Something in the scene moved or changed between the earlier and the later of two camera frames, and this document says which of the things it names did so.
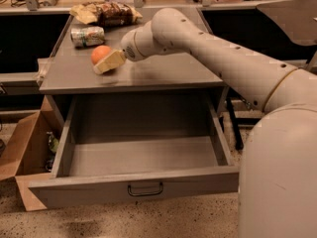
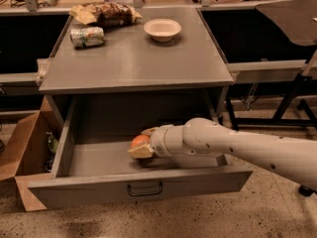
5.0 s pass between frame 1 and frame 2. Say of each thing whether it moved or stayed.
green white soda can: stayed
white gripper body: moved
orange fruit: moved
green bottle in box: stayed
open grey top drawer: stayed
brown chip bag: stayed
